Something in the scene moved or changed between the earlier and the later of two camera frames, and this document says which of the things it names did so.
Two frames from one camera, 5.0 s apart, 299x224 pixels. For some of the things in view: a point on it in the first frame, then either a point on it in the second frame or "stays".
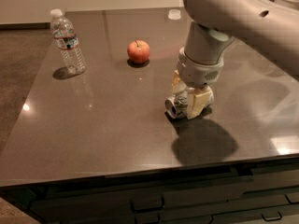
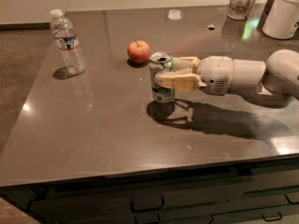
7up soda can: (177, 105) → (161, 62)
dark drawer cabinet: (256, 192) stays
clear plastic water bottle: (66, 38) stays
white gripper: (199, 71) → (215, 74)
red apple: (138, 51) stays
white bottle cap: (175, 14) stays
